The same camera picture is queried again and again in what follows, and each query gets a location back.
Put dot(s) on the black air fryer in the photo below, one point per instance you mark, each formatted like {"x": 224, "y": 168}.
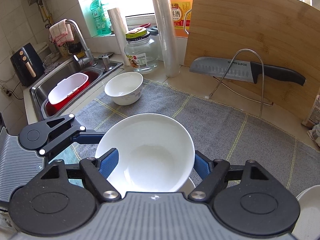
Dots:
{"x": 25, "y": 65}

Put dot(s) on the clear plastic cup stack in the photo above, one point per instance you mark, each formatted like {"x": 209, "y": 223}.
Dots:
{"x": 166, "y": 30}

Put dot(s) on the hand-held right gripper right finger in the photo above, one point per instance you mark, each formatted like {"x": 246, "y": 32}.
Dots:
{"x": 202, "y": 165}

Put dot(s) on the white plate fruit print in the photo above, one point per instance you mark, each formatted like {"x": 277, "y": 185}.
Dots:
{"x": 310, "y": 205}

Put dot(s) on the grey checked dish mat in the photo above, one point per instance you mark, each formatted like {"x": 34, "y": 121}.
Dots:
{"x": 225, "y": 135}

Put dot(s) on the glass jar yellow lid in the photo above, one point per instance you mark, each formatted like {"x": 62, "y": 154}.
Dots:
{"x": 141, "y": 55}

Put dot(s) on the white paper flour bag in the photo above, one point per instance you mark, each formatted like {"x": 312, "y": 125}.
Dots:
{"x": 312, "y": 110}

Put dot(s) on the wall power socket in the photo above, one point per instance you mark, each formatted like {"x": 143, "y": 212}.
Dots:
{"x": 7, "y": 92}

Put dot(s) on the green dish soap bottle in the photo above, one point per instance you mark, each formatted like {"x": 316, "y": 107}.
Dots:
{"x": 100, "y": 17}

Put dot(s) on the white floral bowl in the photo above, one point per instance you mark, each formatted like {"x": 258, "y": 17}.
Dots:
{"x": 122, "y": 85}

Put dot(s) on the white plastic wrap roll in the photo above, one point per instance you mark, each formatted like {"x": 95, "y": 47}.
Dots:
{"x": 118, "y": 35}

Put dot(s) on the steel sink soap dispenser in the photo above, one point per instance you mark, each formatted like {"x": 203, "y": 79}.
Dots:
{"x": 107, "y": 62}

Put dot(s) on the orange cooking wine jug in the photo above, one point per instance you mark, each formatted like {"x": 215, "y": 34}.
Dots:
{"x": 178, "y": 10}

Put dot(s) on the pink checked cloth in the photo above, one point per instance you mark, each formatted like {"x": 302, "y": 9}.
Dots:
{"x": 60, "y": 33}

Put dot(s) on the grey round lid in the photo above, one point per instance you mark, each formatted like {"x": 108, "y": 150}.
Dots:
{"x": 153, "y": 31}

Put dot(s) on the bamboo cutting board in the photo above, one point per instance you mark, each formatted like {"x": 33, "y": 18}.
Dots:
{"x": 250, "y": 30}

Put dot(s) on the red plastic basin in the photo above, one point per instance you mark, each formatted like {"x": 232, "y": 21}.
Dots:
{"x": 93, "y": 76}

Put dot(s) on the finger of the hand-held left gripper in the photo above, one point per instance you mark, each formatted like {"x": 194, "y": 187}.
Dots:
{"x": 87, "y": 138}

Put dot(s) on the steel faucet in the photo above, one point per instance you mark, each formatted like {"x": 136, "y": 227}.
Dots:
{"x": 83, "y": 47}

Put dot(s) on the steel sink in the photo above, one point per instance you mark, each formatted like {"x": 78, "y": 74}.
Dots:
{"x": 70, "y": 68}

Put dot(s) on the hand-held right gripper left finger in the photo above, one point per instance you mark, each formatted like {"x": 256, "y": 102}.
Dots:
{"x": 108, "y": 162}

